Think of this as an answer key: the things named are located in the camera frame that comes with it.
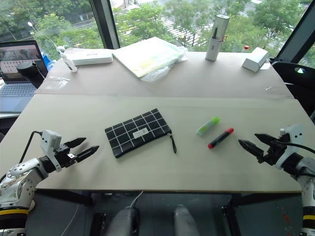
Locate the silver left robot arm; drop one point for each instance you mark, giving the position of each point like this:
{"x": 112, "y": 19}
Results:
{"x": 22, "y": 172}

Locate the crumpled clear plastic bag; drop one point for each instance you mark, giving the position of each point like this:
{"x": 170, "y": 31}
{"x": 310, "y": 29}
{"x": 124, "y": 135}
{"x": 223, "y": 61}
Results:
{"x": 157, "y": 73}

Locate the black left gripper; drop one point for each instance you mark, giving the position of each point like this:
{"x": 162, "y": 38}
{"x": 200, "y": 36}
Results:
{"x": 64, "y": 156}

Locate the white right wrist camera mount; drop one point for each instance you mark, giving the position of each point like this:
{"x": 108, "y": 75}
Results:
{"x": 295, "y": 132}

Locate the green highlighter pen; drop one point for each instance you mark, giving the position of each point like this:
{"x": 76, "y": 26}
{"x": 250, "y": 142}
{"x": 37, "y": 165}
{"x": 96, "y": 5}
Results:
{"x": 208, "y": 126}

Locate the small clear plastic bag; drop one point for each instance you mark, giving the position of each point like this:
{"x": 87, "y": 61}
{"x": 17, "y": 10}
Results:
{"x": 57, "y": 80}

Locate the dark window pillar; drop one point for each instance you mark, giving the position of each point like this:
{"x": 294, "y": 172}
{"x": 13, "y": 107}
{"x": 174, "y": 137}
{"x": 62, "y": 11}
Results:
{"x": 105, "y": 22}

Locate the black marker with red caps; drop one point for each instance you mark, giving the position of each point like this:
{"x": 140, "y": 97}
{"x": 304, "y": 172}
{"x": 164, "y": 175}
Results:
{"x": 220, "y": 138}

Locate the black cylindrical device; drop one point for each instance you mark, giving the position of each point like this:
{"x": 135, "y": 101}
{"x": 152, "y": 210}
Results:
{"x": 28, "y": 72}

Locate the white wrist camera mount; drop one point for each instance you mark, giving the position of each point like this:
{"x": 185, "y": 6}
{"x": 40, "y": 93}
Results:
{"x": 295, "y": 132}
{"x": 50, "y": 140}

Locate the street lamp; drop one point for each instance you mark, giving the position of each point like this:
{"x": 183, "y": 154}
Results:
{"x": 30, "y": 24}

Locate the small white handheld device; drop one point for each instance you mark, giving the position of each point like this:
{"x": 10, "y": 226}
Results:
{"x": 70, "y": 64}

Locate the flat white box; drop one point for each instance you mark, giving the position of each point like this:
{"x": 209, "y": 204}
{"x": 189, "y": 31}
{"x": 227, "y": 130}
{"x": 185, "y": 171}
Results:
{"x": 92, "y": 57}

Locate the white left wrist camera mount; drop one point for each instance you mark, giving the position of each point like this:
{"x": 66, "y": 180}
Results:
{"x": 50, "y": 140}

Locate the open grey laptop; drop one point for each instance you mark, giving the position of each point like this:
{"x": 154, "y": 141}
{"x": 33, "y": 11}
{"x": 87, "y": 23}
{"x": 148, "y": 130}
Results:
{"x": 17, "y": 93}

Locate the dark rounded grey shape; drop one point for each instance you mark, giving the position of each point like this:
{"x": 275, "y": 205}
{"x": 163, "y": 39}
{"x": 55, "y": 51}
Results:
{"x": 123, "y": 221}

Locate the cream book in plastic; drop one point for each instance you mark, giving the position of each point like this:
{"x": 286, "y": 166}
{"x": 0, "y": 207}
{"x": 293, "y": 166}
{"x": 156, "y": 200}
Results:
{"x": 145, "y": 56}

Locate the dark slanted window frame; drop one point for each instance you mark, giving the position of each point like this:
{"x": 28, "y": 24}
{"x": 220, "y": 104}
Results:
{"x": 297, "y": 37}

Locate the small white cardboard box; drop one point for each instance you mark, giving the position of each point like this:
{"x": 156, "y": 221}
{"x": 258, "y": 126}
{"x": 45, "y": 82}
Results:
{"x": 254, "y": 60}

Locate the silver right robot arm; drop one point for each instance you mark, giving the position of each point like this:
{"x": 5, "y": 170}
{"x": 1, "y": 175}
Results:
{"x": 307, "y": 169}

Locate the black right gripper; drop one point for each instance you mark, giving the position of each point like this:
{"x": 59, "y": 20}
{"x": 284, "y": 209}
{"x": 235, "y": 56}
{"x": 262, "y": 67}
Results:
{"x": 274, "y": 152}

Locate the clear tape strip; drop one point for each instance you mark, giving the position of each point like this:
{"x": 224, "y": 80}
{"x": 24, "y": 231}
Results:
{"x": 268, "y": 87}

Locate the black grid pattern pouch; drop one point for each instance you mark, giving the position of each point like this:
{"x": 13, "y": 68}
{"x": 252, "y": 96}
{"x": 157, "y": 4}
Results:
{"x": 135, "y": 132}

